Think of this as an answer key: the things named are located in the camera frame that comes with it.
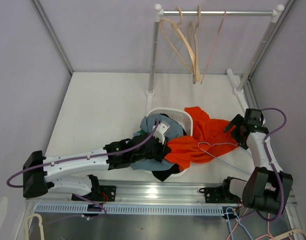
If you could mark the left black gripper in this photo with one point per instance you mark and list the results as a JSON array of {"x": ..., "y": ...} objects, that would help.
[{"x": 163, "y": 150}]

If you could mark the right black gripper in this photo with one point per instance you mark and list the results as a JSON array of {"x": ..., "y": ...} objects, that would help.
[{"x": 238, "y": 122}]

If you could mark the black t shirt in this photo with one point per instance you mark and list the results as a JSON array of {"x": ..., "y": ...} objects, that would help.
[{"x": 167, "y": 168}]

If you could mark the orange t shirt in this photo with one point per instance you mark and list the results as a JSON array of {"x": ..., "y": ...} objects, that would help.
[{"x": 207, "y": 141}]

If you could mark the pink wire hanger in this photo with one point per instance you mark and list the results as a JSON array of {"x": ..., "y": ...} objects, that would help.
[
  {"x": 214, "y": 46},
  {"x": 268, "y": 225}
]

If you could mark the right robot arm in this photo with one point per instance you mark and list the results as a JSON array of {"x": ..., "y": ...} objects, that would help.
[{"x": 268, "y": 187}]

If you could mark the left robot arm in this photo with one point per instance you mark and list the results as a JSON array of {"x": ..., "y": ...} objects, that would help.
[{"x": 51, "y": 174}]

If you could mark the beige hanger bottom right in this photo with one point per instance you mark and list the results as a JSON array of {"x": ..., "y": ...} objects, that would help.
[{"x": 291, "y": 233}]

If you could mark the white plastic laundry basket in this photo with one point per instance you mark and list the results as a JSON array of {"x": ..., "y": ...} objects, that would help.
[{"x": 180, "y": 116}]

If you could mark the white metal clothes rack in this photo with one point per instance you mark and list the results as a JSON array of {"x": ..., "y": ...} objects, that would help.
[{"x": 175, "y": 18}]

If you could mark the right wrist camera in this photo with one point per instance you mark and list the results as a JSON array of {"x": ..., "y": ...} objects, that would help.
[{"x": 254, "y": 117}]

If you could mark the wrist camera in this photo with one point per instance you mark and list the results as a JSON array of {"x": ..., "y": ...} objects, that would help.
[
  {"x": 160, "y": 130},
  {"x": 254, "y": 117}
]

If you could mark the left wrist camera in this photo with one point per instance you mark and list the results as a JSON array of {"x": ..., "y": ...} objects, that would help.
[{"x": 160, "y": 130}]

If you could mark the aluminium rail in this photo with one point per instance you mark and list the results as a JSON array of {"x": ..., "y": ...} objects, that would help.
[{"x": 127, "y": 192}]

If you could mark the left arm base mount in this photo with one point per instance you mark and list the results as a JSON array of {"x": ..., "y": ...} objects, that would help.
[{"x": 99, "y": 194}]

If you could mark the white slotted cable duct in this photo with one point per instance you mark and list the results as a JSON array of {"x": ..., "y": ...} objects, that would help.
[{"x": 131, "y": 209}]

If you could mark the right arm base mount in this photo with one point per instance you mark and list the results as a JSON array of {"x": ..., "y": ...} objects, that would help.
[{"x": 219, "y": 195}]

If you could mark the blue wire hanger on floor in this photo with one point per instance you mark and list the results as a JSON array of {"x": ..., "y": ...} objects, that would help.
[{"x": 231, "y": 212}]

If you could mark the pink wire hanger on floor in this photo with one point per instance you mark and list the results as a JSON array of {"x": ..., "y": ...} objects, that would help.
[{"x": 268, "y": 225}]

